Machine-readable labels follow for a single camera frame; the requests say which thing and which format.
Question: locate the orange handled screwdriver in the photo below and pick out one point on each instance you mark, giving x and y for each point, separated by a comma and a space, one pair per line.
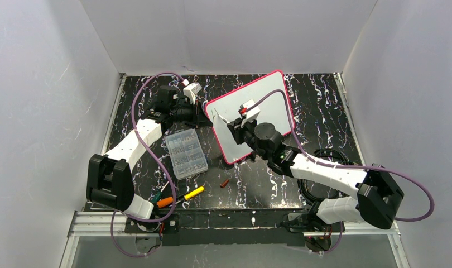
169, 201

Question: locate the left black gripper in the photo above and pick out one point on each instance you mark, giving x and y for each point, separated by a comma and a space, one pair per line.
195, 113

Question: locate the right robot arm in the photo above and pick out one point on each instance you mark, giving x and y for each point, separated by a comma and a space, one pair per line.
371, 193

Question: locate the wire whiteboard stand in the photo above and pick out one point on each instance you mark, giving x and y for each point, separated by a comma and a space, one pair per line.
252, 156

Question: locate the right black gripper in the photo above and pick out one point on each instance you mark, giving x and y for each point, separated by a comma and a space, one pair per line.
234, 127

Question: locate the white marker pen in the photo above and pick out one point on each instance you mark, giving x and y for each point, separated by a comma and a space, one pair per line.
223, 119

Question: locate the clear plastic screw box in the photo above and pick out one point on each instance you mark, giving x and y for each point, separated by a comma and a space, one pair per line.
187, 156

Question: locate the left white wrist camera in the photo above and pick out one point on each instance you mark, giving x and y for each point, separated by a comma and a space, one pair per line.
191, 91

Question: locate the yellow handled screwdriver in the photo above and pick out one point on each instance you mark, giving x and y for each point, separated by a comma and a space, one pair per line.
190, 195

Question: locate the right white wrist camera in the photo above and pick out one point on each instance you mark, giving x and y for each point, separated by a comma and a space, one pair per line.
248, 114

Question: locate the pink framed whiteboard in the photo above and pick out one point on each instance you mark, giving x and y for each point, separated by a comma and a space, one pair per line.
272, 110

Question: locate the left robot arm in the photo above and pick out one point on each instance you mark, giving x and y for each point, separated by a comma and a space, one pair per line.
110, 181

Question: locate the green handled screwdriver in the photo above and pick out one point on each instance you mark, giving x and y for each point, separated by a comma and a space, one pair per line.
158, 196

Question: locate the brown marker cap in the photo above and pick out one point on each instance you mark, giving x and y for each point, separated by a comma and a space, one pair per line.
224, 183

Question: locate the aluminium frame rail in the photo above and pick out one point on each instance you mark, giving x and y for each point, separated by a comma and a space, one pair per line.
225, 227

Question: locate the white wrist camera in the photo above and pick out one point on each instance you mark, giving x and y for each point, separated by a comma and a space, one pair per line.
248, 114
191, 91

